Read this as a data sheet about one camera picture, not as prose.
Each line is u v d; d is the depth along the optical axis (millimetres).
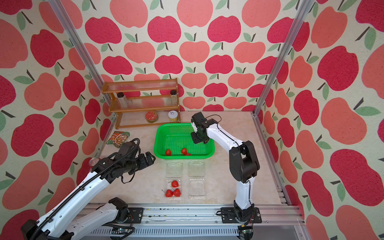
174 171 891
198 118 751
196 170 916
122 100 985
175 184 821
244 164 490
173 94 992
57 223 395
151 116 1144
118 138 1027
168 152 956
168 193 789
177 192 791
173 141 1042
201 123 688
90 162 821
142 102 1179
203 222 741
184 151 958
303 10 705
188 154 958
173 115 1112
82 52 856
